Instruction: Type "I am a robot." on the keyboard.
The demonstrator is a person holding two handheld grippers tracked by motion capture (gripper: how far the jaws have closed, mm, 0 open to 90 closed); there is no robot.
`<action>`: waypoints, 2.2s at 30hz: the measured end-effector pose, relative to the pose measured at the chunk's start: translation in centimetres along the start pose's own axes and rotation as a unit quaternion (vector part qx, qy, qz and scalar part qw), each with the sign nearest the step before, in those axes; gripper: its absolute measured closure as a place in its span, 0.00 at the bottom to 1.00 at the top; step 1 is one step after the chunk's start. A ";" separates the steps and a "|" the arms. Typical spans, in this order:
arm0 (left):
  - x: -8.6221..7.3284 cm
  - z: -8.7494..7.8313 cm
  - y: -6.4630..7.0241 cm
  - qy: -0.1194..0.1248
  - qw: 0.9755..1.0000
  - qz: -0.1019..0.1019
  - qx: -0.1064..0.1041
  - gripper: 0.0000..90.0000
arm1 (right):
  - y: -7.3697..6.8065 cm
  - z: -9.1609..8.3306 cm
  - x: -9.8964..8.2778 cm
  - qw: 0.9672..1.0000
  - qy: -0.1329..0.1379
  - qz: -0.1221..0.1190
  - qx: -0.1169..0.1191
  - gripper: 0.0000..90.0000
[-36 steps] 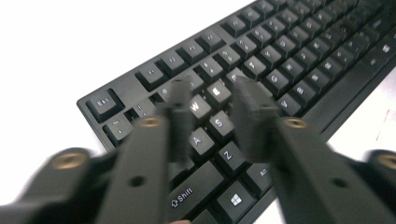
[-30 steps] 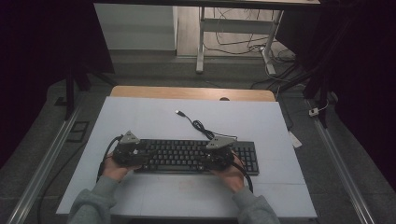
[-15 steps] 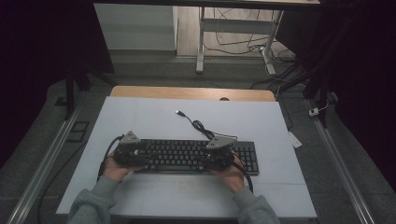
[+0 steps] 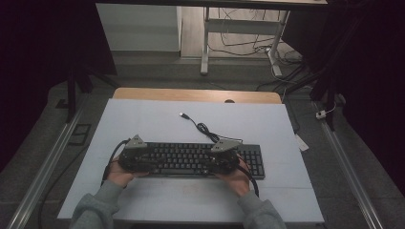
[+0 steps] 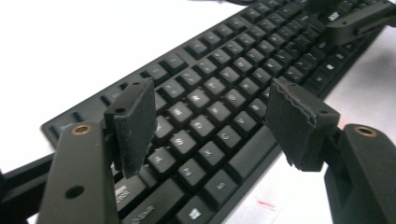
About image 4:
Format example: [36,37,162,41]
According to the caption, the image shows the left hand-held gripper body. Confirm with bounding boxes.
[117,134,148,174]

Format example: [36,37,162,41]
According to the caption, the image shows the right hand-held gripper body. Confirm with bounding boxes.
[210,139,243,176]

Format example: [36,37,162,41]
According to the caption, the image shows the black keyboard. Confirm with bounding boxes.
[139,141,266,180]

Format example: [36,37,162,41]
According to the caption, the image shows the person's left hand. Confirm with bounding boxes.
[106,156,149,188]

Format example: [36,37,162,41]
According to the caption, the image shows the person's right hand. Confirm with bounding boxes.
[220,156,252,198]

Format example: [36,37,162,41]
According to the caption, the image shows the white foam board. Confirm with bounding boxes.
[56,98,325,224]

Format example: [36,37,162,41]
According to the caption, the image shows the white paper tag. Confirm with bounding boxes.
[294,133,310,153]

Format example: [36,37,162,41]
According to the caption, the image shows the black metal stand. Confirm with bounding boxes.
[286,18,339,132]
[64,61,121,124]

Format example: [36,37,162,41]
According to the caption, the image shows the white cabinet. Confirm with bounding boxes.
[96,3,182,52]

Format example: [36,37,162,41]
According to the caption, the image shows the white-legged desk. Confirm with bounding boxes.
[95,0,329,77]

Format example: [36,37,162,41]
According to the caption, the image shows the dark curtain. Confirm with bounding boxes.
[281,0,405,194]
[0,0,118,173]

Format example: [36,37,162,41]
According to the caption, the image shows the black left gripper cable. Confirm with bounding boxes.
[100,137,132,187]

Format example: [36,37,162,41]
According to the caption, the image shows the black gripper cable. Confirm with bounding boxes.
[237,156,261,198]
[100,137,132,187]

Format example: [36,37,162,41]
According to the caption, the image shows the black keyboard cable with plug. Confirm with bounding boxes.
[179,112,245,145]

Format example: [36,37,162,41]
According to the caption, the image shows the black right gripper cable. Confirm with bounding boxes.
[237,156,261,198]

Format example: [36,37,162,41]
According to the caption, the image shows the black floor frame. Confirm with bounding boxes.
[68,123,93,147]

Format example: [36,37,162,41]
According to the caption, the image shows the black floor cable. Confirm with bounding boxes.
[36,143,93,229]

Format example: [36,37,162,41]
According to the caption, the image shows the aluminium floor rail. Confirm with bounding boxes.
[313,100,385,229]
[6,94,86,229]

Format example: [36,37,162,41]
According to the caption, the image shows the tangle of black floor cables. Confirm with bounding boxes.
[208,8,305,94]

